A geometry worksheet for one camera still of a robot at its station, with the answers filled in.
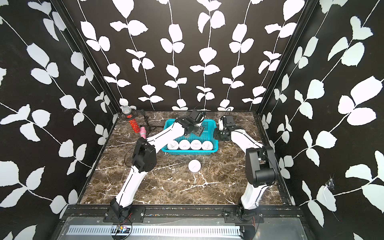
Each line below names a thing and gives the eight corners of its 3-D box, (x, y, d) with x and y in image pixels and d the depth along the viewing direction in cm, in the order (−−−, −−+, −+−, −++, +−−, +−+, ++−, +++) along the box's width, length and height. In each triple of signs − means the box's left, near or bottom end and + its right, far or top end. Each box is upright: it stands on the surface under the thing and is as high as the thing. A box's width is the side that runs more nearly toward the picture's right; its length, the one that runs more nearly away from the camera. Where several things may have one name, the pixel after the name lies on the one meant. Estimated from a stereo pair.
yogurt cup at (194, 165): (188, 174, 90) (188, 169, 84) (188, 164, 94) (188, 159, 89) (200, 174, 90) (200, 169, 84) (200, 164, 94) (200, 159, 89)
